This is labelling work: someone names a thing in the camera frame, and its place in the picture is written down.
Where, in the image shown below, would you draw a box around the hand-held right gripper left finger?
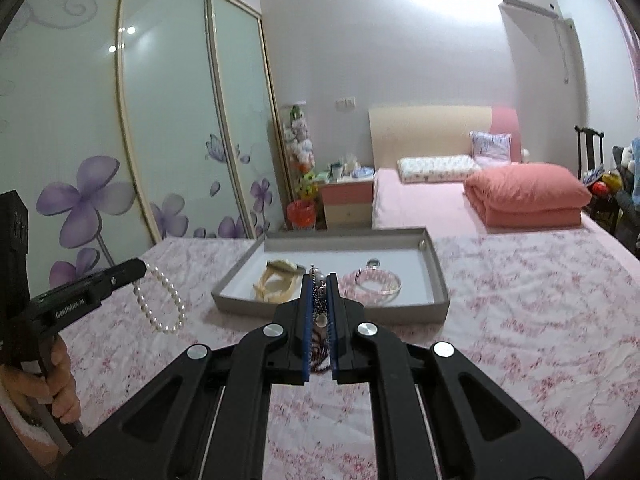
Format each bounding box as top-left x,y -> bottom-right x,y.
55,272 -> 308,480

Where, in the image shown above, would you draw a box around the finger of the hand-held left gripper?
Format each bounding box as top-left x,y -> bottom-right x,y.
74,258 -> 149,307

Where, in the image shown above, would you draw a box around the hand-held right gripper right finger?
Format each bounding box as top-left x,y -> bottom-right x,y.
327,272 -> 586,480

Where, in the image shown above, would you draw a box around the dark red bead bracelet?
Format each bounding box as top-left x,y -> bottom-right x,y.
306,280 -> 332,374

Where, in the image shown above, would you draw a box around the cream wrist watch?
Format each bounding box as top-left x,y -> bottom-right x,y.
251,260 -> 305,305

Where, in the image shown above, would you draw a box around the pink bead bracelet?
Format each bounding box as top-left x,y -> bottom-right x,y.
341,267 -> 401,297

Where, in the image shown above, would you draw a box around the silver bracelet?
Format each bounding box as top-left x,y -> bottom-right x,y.
267,259 -> 307,276

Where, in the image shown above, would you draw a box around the white pearl bracelet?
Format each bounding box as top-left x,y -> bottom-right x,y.
131,260 -> 186,335

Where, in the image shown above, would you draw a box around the silver bangle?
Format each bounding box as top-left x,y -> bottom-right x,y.
350,274 -> 403,304

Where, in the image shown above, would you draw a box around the grey shallow tray box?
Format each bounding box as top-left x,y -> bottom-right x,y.
211,227 -> 450,324

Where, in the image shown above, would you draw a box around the person's left forearm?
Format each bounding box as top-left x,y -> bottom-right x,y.
0,397 -> 68,476

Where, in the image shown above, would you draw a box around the person's left hand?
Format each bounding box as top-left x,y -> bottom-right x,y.
0,334 -> 82,431

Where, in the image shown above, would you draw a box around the pink nightstand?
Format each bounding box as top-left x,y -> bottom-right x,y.
318,176 -> 375,229

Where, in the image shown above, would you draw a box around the pink bed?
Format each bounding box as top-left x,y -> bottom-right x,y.
372,167 -> 597,234

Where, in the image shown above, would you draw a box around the pink floral bedsheet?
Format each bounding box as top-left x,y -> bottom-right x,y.
50,232 -> 640,480

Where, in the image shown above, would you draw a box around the sliding door wardrobe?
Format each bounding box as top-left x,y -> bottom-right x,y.
0,0 -> 297,302

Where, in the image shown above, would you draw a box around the hanging plush toys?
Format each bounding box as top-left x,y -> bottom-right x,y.
282,104 -> 319,202

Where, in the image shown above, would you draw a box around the white patterned pillow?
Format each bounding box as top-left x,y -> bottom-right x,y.
397,154 -> 482,184

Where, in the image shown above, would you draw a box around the beige and pink headboard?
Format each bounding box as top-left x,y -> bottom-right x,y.
368,105 -> 522,171

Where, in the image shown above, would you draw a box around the folded pink quilt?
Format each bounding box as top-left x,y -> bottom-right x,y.
463,162 -> 593,229

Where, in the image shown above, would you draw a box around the small purple print pillow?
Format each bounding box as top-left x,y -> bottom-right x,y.
469,131 -> 514,160

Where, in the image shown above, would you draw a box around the dark wooden chair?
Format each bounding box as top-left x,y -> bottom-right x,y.
574,125 -> 622,234

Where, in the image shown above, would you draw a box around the grey clothing pile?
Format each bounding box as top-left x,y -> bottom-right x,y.
612,145 -> 640,262

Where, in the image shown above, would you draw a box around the air conditioner pipe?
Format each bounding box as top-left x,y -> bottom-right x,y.
562,17 -> 576,84

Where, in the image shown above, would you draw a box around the white air conditioner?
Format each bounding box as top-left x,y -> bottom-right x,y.
499,0 -> 560,20

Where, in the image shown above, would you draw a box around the pink curtain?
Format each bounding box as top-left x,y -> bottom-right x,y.
612,0 -> 640,136

